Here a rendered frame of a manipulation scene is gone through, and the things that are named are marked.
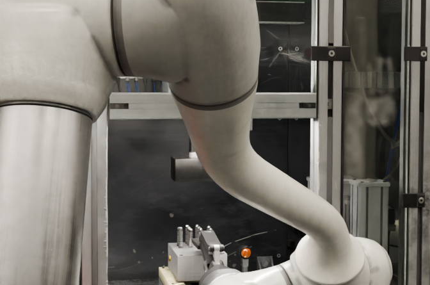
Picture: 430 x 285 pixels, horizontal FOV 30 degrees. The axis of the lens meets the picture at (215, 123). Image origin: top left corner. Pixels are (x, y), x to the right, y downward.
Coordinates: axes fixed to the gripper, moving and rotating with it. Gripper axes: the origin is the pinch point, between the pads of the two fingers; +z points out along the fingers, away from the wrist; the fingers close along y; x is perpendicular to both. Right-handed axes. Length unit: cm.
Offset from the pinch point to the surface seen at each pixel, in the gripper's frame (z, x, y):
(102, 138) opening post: -13.4, 19.4, 25.3
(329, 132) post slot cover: -13.3, -20.6, 26.0
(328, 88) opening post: -12.1, -20.7, 33.7
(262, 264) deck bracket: 28.9, -19.8, -7.4
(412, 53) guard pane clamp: -14, -36, 40
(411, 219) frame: -13.3, -36.5, 9.8
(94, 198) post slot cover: -13.3, 20.8, 15.3
